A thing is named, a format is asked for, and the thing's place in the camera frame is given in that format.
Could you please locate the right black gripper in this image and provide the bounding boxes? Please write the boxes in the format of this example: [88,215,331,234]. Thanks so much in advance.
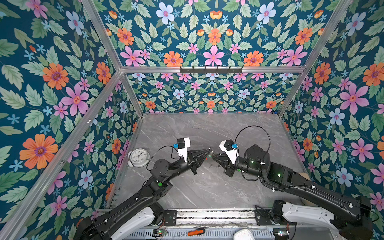
[212,152,263,180]

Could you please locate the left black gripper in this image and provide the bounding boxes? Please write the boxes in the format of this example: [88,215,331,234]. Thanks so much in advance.
[165,147,211,183]

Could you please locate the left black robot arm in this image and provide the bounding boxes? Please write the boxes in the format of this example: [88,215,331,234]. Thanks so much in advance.
[74,149,212,240]

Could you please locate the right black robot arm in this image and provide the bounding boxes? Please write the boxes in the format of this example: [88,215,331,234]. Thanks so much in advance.
[212,141,373,240]

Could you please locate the white alarm clock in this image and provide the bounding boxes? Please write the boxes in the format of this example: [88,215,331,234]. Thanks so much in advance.
[128,148,150,168]

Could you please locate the white device front edge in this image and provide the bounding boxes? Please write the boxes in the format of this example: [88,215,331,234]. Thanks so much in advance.
[233,229,255,240]

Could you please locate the beige sponge block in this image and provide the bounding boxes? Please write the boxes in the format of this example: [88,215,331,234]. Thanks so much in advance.
[299,173,311,181]

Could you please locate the left small circuit board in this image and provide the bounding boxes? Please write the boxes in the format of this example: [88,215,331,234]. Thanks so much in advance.
[152,230,168,238]

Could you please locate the small circuit board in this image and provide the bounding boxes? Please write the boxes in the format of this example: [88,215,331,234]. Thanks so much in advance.
[273,229,290,240]
[152,230,168,238]

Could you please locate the right small circuit board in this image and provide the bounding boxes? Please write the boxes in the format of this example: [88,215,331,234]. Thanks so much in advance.
[273,229,290,240]

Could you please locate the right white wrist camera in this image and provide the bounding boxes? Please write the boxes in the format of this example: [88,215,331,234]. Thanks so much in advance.
[219,140,239,165]

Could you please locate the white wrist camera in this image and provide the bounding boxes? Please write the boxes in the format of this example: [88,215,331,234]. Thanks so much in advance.
[174,138,191,163]
[219,140,239,165]

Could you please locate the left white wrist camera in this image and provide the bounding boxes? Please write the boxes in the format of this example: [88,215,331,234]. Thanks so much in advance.
[174,138,191,163]

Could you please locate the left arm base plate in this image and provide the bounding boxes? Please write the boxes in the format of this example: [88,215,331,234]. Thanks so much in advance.
[155,210,178,227]

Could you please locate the aluminium front rail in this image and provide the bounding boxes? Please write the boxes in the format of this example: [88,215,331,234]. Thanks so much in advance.
[113,208,340,229]

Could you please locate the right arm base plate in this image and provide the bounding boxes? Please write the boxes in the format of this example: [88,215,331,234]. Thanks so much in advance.
[254,206,280,226]

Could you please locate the orange handled screwdriver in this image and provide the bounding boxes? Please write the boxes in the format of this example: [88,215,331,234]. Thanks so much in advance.
[187,228,206,237]

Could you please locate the black wall hook rack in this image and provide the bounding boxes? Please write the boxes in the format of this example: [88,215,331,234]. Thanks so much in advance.
[180,66,243,75]

